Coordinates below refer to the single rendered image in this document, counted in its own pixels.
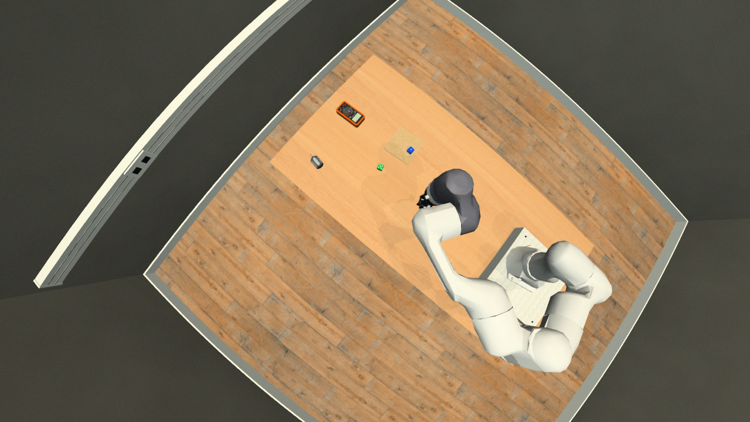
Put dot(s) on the tan textured mat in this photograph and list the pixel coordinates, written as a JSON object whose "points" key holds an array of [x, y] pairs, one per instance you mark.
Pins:
{"points": [[400, 142]]}

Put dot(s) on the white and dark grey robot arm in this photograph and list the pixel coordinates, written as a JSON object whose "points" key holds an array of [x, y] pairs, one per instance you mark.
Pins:
{"points": [[547, 348]]}

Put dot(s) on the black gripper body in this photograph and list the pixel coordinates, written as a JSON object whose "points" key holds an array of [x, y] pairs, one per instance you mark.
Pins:
{"points": [[427, 200]]}

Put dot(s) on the orange digital multimeter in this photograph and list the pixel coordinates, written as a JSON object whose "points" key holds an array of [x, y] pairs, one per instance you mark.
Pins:
{"points": [[350, 114]]}

